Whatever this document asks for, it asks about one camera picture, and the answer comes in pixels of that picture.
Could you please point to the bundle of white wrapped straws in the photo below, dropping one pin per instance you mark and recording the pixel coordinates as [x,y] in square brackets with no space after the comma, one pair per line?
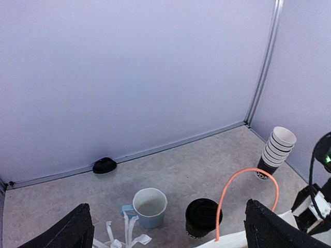
[129,241]

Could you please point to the right aluminium post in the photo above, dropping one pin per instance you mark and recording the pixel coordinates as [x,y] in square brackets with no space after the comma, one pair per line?
[278,6]

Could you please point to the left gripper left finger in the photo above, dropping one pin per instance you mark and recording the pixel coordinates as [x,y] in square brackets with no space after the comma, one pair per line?
[73,230]

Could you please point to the stray black lid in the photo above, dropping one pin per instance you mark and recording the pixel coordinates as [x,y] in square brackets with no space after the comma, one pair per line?
[104,165]

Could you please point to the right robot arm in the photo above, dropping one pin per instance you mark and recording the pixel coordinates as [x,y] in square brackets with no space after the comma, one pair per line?
[321,153]

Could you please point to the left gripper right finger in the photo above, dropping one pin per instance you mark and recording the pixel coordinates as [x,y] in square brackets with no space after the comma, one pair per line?
[265,229]

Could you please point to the stack of paper cups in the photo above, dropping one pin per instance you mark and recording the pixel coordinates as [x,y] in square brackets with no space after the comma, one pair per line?
[276,150]

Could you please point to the light blue ceramic mug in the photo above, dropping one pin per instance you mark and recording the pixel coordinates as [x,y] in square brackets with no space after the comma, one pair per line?
[149,205]

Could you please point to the white paper bag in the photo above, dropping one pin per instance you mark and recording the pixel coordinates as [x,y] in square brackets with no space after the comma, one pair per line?
[238,239]

